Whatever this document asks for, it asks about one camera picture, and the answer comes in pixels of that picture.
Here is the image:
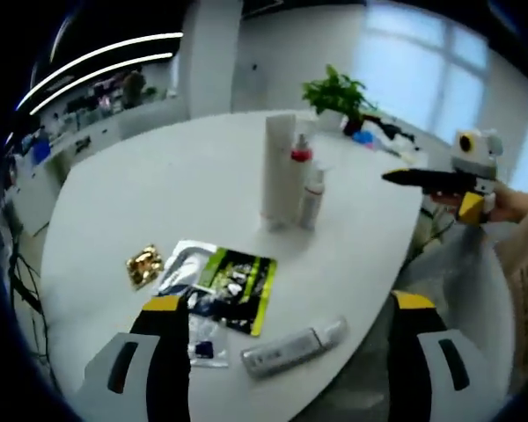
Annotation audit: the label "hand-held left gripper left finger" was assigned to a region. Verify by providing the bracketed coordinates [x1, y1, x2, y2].
[81, 295, 193, 422]

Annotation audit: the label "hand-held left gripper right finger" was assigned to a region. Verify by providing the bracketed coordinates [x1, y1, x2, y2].
[386, 290, 489, 422]

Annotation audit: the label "clear skincare sachet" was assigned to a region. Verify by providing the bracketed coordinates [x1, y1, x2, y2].
[187, 302, 231, 368]

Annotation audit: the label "gold skincare sachet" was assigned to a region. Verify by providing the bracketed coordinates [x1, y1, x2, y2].
[125, 244, 165, 292]

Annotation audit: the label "green and silver skincare sachet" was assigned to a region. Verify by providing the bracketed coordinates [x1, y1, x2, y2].
[158, 239, 278, 338]

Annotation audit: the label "red collar skincare pump bottle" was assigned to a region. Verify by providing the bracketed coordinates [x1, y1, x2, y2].
[289, 131, 315, 221]

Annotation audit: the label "white skincare cream tube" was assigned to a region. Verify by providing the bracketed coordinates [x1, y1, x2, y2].
[260, 113, 298, 232]

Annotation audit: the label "blue storage bin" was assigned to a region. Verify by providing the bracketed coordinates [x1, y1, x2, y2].
[28, 140, 52, 166]

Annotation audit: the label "person's right hand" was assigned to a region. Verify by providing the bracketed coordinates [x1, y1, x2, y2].
[487, 182, 528, 224]

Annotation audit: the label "black item on table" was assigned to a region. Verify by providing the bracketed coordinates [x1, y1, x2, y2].
[364, 113, 417, 142]

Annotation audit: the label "blue plastic item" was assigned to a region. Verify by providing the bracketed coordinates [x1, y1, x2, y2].
[351, 129, 376, 149]

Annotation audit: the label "window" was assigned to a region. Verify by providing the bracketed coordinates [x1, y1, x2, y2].
[360, 4, 528, 194]

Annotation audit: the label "green plant in white pot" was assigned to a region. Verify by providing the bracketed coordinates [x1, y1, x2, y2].
[301, 64, 378, 133]

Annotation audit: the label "ceiling light strip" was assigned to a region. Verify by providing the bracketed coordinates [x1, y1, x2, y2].
[29, 52, 174, 117]
[17, 33, 184, 111]

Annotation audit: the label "black floor cables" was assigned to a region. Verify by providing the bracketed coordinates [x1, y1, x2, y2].
[6, 219, 50, 355]

